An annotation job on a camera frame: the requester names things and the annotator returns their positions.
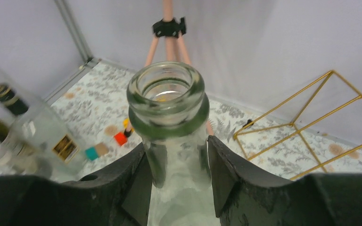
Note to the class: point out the yellow triangle frame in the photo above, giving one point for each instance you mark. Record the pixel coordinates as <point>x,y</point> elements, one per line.
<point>126,123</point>

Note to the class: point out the floral table cloth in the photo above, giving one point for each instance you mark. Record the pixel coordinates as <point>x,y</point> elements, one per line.
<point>94,106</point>

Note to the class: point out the teal cube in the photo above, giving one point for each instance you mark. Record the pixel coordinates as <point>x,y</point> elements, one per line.
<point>91,153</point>

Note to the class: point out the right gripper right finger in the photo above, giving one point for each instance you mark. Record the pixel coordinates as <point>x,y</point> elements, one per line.
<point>246,195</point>

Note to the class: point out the tall clear glass bottle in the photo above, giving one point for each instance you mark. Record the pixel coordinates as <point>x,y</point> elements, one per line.
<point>169,110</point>

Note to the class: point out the clear bottle silver cap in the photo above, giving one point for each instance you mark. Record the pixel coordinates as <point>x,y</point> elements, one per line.
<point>22,158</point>

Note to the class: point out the frosted champagne bottle dark label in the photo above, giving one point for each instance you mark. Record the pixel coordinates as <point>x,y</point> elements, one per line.
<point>15,98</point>

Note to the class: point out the brown wooden cube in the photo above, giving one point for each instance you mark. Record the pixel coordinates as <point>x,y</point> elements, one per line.
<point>101,149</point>

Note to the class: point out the clear bottle black cap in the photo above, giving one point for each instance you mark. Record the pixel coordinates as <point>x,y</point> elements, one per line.
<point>38,124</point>

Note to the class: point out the red cube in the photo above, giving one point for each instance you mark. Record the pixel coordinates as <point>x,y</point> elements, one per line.
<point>120,138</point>

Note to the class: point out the gold wire wine rack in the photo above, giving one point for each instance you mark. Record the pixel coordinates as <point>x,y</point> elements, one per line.
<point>298,131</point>

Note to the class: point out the pink music stand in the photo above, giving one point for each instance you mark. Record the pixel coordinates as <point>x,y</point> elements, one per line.
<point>168,28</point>

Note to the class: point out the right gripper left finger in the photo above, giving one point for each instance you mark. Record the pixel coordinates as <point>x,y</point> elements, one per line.
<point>116,195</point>

